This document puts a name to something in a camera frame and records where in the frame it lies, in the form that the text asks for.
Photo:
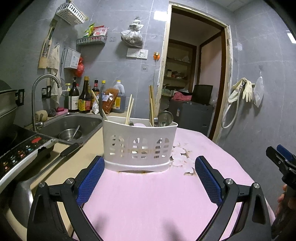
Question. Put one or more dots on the silver spoon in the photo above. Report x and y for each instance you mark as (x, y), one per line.
(165, 118)

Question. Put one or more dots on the person's right hand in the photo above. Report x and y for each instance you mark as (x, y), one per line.
(280, 200)

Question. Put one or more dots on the clear bottle yellow cap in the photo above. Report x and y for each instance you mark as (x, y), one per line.
(102, 88)

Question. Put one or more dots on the hanging beige cloth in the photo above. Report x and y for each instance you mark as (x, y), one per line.
(53, 67)

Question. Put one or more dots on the stainless steel sink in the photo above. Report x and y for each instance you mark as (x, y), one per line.
(89, 125)

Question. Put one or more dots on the red plastic bag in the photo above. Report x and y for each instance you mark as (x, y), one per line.
(80, 68)

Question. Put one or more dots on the wooden door frame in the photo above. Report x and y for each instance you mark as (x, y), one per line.
(226, 64)

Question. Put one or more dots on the steel bowl in sink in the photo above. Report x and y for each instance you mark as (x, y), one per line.
(70, 134)

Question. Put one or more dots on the wooden shelf unit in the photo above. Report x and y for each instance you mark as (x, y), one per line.
(180, 66)

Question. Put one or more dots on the wall socket panel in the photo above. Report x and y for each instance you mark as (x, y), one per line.
(137, 53)

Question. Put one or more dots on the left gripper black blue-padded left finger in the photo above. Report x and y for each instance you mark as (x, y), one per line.
(45, 221)

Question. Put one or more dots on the rubber gloves on wall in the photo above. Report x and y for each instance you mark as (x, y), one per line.
(243, 86)

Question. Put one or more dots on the red cloth pile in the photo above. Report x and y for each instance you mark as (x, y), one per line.
(178, 96)

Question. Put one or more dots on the pink floral table mat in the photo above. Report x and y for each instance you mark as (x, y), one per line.
(169, 205)

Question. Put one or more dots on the white plastic utensil caddy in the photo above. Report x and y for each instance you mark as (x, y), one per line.
(139, 147)

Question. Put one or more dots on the clear hanging plastic bag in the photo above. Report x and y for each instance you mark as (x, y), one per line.
(258, 91)

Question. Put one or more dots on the hanging wooden brush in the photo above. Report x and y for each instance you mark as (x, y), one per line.
(43, 59)

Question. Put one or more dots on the long wooden chopstick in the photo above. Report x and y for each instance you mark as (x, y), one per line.
(130, 104)

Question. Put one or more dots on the induction cooktop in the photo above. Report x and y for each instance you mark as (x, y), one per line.
(19, 148)

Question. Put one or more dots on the wooden chopstick pale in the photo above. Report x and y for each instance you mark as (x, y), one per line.
(96, 99)

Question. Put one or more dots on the silver fork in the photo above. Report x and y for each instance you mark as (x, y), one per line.
(100, 106)

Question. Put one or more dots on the white square wall basket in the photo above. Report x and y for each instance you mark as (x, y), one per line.
(71, 59)

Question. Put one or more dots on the dark wine bottle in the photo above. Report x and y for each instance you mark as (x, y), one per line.
(73, 97)

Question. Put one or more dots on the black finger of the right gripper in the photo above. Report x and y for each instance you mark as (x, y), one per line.
(283, 165)

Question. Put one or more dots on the steel cooking pot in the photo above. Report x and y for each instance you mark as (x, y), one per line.
(10, 100)

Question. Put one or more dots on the orange wall hook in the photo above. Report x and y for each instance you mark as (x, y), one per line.
(156, 56)

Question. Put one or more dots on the dark sauce bottle red cap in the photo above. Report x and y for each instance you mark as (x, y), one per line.
(95, 89)

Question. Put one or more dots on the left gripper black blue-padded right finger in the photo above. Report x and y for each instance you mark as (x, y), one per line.
(252, 222)

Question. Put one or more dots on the black monitor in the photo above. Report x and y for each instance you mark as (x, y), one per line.
(202, 93)

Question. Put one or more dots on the large oil jug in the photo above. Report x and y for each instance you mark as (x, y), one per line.
(119, 104)

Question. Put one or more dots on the soy sauce bottle yellow label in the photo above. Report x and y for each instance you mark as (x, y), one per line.
(84, 101)

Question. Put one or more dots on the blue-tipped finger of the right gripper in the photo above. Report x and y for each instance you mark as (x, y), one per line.
(287, 154)

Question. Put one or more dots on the dark grey cabinet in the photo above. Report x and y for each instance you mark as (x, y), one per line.
(191, 116)

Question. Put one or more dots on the brown sauce pouch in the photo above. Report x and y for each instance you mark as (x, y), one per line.
(109, 99)

